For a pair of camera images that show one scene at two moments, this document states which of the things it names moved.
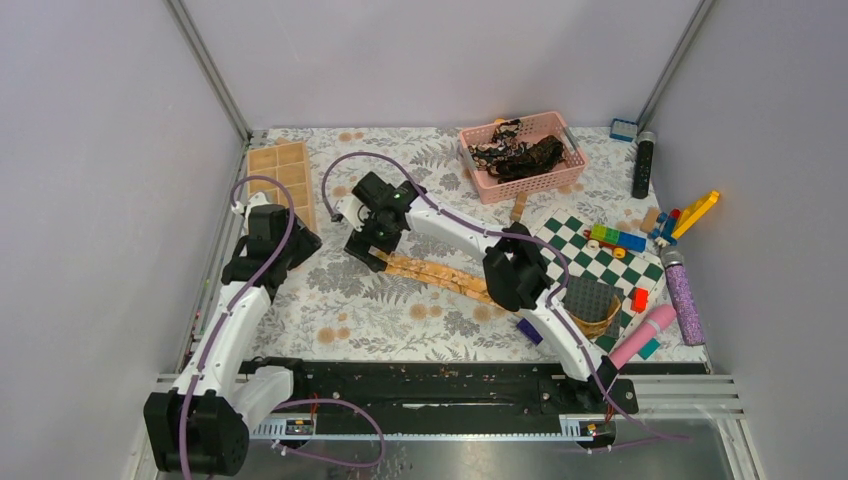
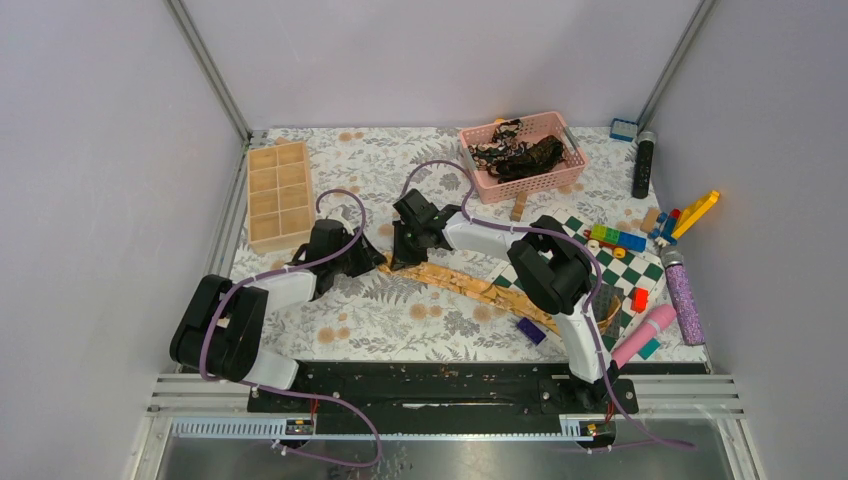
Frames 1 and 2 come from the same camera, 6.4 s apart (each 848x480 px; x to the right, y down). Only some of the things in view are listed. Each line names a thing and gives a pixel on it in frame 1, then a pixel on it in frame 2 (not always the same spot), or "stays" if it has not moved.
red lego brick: x=639 y=299 stays
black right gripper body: x=377 y=234 → x=418 y=245
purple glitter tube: x=687 y=312 stays
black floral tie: x=507 y=157 stays
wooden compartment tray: x=289 y=164 stays
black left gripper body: x=303 y=245 → x=343 y=263
